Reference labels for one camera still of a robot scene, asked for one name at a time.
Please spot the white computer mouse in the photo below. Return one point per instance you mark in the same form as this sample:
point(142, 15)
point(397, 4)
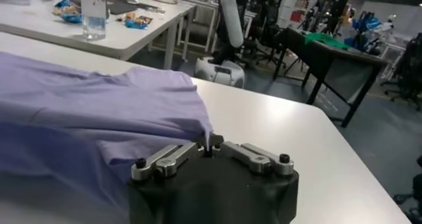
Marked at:
point(132, 0)

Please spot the dark snack packet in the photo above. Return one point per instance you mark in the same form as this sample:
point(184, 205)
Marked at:
point(145, 19)

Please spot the black office chair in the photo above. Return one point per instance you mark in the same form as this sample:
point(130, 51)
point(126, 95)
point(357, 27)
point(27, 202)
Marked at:
point(409, 70)
point(263, 37)

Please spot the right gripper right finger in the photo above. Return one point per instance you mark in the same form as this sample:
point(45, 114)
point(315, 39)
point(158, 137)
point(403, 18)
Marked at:
point(260, 161)

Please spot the black chair wheel base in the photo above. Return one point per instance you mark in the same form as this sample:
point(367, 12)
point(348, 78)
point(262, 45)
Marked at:
point(417, 185)

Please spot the yellow white snack packet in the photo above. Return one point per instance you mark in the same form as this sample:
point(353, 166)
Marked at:
point(129, 16)

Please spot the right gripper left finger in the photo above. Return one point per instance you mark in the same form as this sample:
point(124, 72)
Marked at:
point(168, 161)

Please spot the clear water bottle plain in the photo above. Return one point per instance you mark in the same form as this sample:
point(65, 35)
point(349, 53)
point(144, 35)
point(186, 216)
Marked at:
point(94, 14)

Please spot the green cloth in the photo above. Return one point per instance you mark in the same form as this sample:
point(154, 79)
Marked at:
point(324, 40)

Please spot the black metal table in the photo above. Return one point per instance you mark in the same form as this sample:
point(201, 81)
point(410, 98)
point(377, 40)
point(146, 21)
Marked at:
point(346, 55)

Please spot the white wheeled humanoid robot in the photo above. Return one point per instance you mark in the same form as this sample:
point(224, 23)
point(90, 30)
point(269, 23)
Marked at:
point(232, 21)

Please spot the blue snack packet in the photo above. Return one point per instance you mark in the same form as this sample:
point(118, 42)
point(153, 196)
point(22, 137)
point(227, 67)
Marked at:
point(72, 18)
point(136, 24)
point(64, 4)

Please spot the purple t-shirt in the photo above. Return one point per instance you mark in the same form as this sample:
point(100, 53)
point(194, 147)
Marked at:
point(82, 113)

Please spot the black mouse pad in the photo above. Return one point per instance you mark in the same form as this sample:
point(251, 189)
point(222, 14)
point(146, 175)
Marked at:
point(150, 8)

